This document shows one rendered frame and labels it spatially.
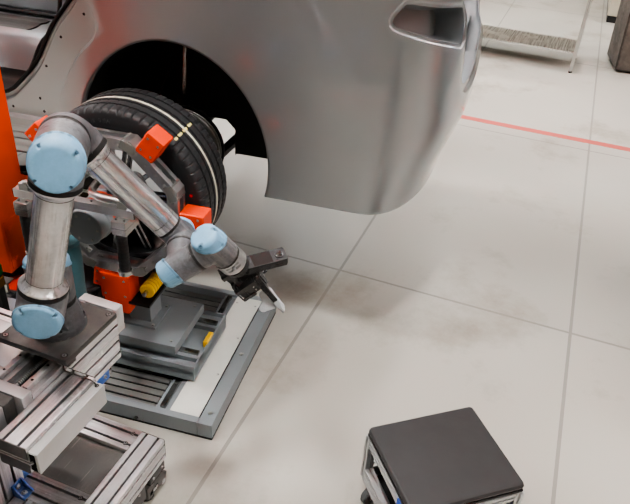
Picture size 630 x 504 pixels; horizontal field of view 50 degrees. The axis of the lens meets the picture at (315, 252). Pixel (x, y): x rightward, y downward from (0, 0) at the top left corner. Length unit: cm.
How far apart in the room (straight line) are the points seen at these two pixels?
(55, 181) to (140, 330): 144
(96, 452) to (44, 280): 92
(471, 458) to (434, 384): 76
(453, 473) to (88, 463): 118
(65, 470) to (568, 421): 196
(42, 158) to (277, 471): 155
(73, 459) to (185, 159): 106
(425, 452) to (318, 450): 54
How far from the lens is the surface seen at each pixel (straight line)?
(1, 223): 265
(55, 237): 161
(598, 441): 303
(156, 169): 227
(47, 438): 181
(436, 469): 225
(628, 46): 776
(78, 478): 239
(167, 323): 287
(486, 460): 232
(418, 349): 317
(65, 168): 149
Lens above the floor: 204
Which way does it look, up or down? 33 degrees down
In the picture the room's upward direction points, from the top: 4 degrees clockwise
